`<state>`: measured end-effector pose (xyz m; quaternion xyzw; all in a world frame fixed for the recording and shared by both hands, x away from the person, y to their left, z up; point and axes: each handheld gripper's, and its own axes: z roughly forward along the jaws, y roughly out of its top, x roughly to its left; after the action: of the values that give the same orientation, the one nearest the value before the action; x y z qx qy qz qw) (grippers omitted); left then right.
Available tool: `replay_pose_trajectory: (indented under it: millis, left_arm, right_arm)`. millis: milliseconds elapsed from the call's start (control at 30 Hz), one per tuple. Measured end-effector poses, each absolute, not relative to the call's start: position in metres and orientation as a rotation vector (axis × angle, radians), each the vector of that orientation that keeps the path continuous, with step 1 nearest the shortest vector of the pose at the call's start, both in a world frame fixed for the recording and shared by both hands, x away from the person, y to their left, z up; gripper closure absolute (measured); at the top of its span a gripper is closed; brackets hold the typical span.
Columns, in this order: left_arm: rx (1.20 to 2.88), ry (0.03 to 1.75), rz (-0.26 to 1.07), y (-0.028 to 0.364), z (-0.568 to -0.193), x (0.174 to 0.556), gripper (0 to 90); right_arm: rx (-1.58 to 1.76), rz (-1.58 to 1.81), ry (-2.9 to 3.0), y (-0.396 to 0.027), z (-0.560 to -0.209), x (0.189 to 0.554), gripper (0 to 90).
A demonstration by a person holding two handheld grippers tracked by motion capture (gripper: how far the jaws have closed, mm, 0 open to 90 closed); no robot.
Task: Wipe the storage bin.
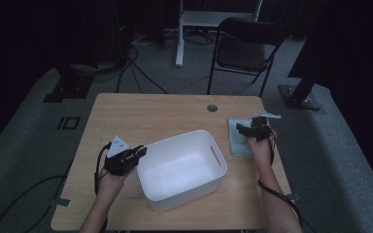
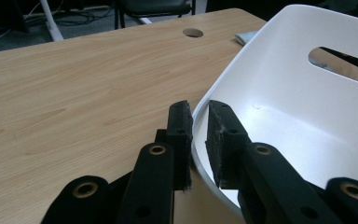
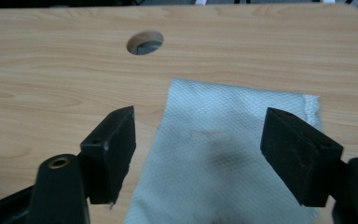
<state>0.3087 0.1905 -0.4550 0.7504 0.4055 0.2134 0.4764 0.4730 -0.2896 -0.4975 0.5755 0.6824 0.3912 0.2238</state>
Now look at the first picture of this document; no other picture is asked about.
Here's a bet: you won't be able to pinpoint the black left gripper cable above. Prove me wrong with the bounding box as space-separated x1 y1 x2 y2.
0 142 113 233

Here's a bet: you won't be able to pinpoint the black stand with post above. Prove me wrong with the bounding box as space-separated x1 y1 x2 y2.
278 32 329 112

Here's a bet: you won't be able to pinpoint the dark cable bundle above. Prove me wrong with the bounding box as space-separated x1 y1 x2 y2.
183 29 216 47

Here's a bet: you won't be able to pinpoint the dark curtain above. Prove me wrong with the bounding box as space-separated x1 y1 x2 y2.
288 0 373 202

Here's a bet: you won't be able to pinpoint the person's left hand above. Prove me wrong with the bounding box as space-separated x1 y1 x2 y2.
95 168 132 201

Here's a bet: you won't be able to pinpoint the white plastic basket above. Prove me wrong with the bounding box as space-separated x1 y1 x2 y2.
136 129 228 213

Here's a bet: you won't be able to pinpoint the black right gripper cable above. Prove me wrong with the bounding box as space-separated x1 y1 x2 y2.
257 130 306 233

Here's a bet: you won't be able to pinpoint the dark equipment tower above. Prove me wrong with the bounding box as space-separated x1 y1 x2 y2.
108 0 134 66

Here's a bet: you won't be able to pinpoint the light blue cloth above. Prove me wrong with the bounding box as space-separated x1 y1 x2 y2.
227 117 256 158

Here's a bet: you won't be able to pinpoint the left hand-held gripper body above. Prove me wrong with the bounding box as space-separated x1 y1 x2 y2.
103 134 144 177

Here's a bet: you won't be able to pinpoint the black stand base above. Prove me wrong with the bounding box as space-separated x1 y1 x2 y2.
43 62 95 104

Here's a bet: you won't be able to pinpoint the person's right hand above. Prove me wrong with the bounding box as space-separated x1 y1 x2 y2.
246 129 279 172

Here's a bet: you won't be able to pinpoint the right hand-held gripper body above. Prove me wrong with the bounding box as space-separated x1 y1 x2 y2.
250 110 282 143

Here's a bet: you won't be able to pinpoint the white floor cable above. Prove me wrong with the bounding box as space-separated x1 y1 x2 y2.
130 33 158 47

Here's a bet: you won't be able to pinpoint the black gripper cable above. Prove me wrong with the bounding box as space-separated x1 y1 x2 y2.
0 142 113 233
257 130 306 233

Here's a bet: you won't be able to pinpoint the white desk frame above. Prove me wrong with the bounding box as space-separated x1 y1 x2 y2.
175 0 264 68

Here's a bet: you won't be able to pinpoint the black floor cable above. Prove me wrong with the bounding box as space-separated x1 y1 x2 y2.
116 45 134 94
127 56 169 95

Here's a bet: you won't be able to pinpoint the black folding chair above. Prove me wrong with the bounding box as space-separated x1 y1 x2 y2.
206 17 286 98

